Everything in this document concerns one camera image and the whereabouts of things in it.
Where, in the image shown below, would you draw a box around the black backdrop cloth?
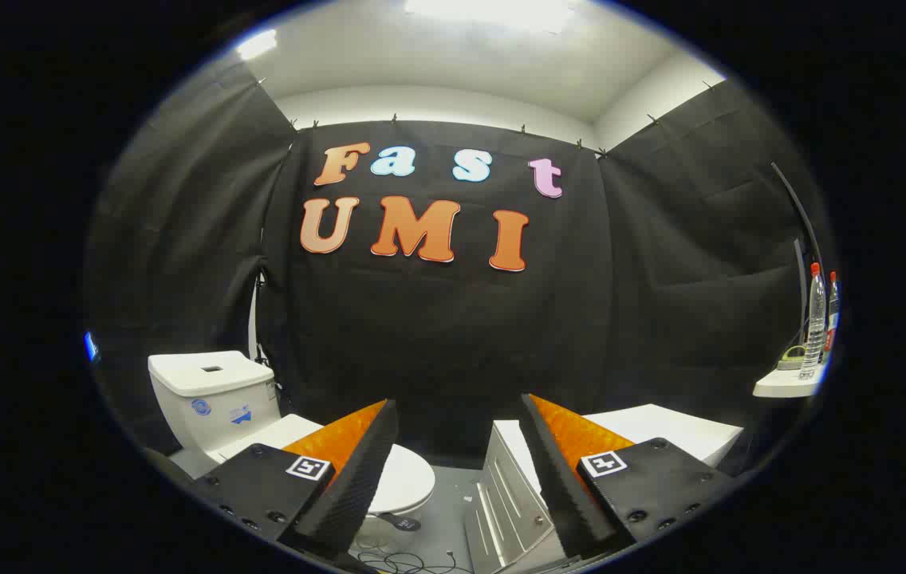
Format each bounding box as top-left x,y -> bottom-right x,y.
86,60 -> 821,471

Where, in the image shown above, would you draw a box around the white toilet lid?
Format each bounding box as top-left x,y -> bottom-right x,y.
218,413 -> 436,517

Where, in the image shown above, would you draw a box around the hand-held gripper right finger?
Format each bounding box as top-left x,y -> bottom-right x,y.
518,393 -> 735,560

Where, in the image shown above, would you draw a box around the black floor cables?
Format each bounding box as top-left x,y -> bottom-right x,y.
353,534 -> 470,573

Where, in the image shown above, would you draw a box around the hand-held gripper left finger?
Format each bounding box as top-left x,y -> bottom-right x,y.
194,399 -> 400,560

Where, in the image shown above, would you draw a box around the clear water bottle red cap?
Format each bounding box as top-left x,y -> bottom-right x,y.
800,263 -> 827,381
824,271 -> 841,364

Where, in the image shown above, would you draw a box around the large ceiling light panel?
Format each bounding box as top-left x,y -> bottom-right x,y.
404,0 -> 577,34

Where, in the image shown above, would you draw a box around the small ceiling light panel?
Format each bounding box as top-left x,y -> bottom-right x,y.
236,29 -> 278,61

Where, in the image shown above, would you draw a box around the black curved pole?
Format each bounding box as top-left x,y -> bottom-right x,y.
770,162 -> 823,272

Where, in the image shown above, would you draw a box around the white toilet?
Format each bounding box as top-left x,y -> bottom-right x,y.
148,351 -> 436,551

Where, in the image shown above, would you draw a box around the white drawer cabinet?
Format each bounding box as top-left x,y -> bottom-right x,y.
465,403 -> 745,573

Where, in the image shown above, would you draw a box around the white shelf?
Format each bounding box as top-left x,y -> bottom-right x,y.
753,363 -> 827,398

